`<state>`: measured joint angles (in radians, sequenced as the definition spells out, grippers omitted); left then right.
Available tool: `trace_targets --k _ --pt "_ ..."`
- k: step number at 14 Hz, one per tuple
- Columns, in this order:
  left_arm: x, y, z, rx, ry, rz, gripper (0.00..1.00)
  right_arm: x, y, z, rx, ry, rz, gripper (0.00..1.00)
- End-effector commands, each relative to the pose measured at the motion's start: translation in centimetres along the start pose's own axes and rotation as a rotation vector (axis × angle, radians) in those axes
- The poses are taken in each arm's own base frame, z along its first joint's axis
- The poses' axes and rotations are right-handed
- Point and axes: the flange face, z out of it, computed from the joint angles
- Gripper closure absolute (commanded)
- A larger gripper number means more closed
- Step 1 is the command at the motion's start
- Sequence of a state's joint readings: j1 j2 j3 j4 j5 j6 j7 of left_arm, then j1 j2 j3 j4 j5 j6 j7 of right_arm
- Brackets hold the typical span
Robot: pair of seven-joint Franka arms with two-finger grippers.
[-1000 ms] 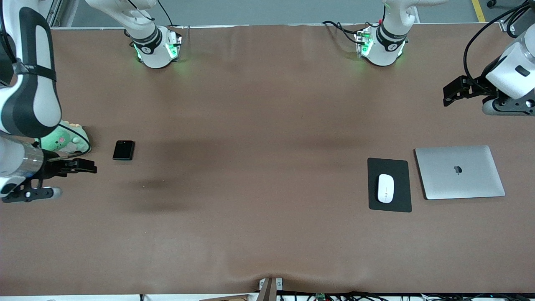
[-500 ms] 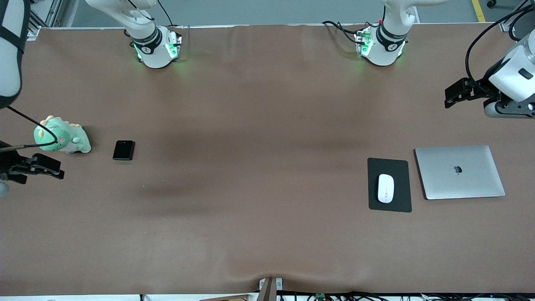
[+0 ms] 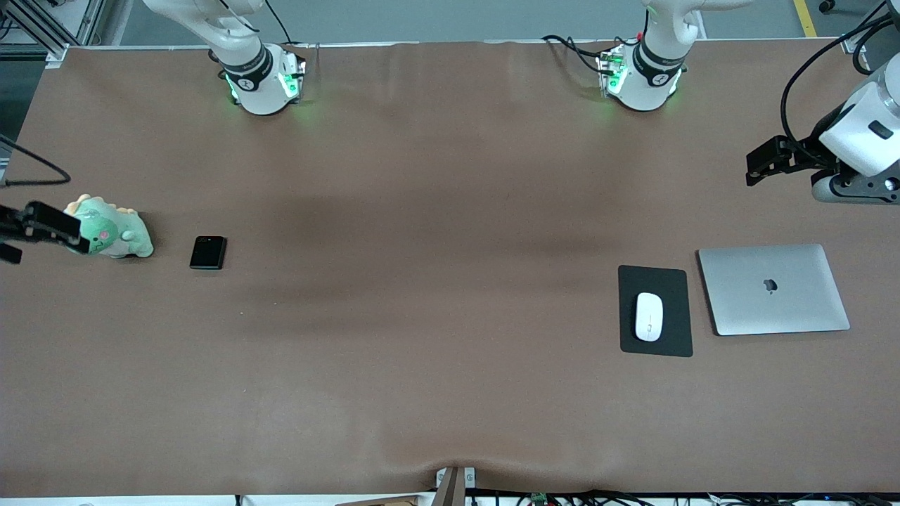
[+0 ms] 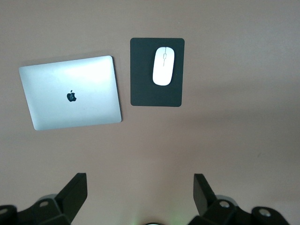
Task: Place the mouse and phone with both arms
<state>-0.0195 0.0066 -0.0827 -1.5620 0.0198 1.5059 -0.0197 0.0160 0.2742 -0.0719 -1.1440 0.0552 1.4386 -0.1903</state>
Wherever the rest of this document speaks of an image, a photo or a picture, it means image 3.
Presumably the black left arm base cable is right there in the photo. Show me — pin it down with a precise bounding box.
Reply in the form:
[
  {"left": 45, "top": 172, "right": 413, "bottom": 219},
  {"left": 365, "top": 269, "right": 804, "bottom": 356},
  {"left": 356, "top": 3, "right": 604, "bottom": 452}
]
[{"left": 541, "top": 34, "right": 637, "bottom": 77}]

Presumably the brown post with metal bracket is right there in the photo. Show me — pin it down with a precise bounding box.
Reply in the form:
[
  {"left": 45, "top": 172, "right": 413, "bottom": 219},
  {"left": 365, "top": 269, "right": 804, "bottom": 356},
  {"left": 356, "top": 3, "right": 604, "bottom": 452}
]
[{"left": 435, "top": 466, "right": 477, "bottom": 506}]

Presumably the brown table cover mat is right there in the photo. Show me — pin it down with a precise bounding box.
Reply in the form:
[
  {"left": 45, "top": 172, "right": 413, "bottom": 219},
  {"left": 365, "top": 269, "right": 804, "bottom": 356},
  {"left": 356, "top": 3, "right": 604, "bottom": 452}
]
[{"left": 0, "top": 39, "right": 900, "bottom": 497}]

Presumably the brown wooden board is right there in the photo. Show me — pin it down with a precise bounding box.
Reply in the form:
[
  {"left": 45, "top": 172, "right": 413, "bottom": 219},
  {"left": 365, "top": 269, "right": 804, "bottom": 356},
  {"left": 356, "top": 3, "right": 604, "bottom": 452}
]
[{"left": 336, "top": 495, "right": 423, "bottom": 506}]

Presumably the aluminium frame extrusion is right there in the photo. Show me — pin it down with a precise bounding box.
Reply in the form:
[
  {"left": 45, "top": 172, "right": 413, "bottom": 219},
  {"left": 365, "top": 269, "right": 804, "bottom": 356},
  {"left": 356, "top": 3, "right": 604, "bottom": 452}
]
[
  {"left": 840, "top": 0, "right": 900, "bottom": 56},
  {"left": 0, "top": 0, "right": 117, "bottom": 67}
]

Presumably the silver laptop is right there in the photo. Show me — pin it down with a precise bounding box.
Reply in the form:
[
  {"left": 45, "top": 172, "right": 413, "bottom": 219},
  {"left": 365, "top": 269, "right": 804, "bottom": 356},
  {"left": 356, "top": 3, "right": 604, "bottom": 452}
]
[{"left": 697, "top": 243, "right": 851, "bottom": 337}]

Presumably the white computer mouse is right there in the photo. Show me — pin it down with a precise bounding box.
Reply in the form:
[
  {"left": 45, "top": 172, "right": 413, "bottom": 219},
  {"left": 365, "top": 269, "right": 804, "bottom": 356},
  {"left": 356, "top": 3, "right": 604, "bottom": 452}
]
[{"left": 635, "top": 292, "right": 664, "bottom": 343}]

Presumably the black right arm base cable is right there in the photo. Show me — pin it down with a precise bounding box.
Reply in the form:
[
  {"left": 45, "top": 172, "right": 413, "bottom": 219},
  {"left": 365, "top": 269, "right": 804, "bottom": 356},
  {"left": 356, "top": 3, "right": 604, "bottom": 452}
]
[{"left": 264, "top": 0, "right": 296, "bottom": 48}]

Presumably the black mouse pad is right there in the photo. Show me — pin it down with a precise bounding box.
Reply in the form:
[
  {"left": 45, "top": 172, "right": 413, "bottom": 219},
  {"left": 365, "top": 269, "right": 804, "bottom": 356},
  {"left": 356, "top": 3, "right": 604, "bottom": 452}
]
[{"left": 617, "top": 264, "right": 694, "bottom": 358}]

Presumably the green dinosaur plush toy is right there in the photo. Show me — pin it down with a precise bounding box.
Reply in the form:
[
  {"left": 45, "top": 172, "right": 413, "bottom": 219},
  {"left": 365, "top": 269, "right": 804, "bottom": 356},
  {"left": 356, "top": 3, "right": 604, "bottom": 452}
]
[{"left": 63, "top": 193, "right": 154, "bottom": 259}]

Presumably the black phone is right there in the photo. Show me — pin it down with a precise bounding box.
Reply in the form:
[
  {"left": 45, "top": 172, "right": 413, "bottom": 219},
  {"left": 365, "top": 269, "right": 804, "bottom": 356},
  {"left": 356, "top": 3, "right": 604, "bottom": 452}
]
[{"left": 189, "top": 235, "right": 227, "bottom": 271}]

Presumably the black arm base cable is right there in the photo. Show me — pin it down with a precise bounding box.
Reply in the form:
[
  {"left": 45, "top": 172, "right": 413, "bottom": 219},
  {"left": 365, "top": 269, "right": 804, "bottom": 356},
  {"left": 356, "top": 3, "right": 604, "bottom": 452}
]
[
  {"left": 541, "top": 34, "right": 637, "bottom": 77},
  {"left": 264, "top": 0, "right": 296, "bottom": 48}
]

